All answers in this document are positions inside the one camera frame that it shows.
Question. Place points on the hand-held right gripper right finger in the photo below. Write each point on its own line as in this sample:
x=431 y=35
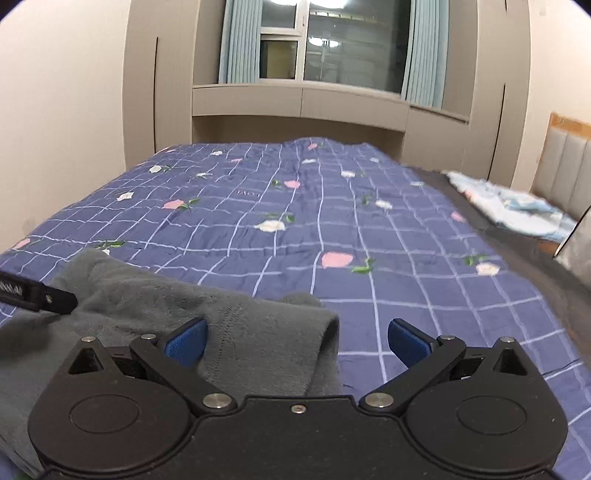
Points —
x=406 y=345

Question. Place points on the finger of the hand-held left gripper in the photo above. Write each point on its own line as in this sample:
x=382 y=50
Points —
x=57 y=299

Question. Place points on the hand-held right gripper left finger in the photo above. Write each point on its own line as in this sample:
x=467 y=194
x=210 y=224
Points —
x=187 y=346

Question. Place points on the grey fleece pants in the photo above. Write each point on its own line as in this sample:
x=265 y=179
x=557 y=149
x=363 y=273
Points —
x=258 y=332

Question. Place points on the blue checked floral quilt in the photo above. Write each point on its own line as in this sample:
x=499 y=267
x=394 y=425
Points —
x=300 y=240

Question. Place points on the light blue floral pillow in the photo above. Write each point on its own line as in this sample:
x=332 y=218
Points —
x=512 y=205

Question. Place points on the beige wardrobe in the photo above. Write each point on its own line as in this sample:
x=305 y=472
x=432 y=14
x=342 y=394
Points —
x=485 y=101
x=157 y=92

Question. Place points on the grey padded headboard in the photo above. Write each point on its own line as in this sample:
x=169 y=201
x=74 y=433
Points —
x=568 y=170

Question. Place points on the beige window bench cabinet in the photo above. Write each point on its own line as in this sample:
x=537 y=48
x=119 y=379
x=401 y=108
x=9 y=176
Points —
x=300 y=108

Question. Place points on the light blue curtain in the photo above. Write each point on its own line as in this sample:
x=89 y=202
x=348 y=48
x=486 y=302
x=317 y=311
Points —
x=240 y=41
x=427 y=50

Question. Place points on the window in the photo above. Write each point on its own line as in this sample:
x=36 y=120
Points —
x=351 y=46

